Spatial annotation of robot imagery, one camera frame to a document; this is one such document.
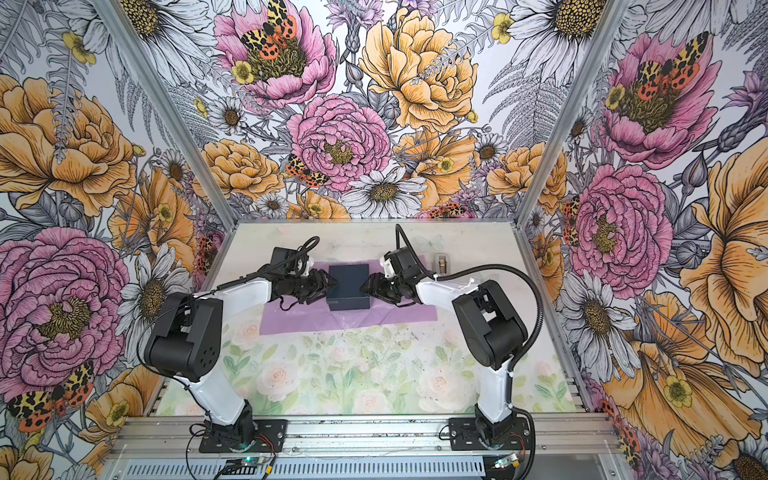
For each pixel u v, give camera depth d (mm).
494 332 510
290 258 783
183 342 484
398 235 868
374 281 866
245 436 665
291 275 832
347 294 926
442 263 1042
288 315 964
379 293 843
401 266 777
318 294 882
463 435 742
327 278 890
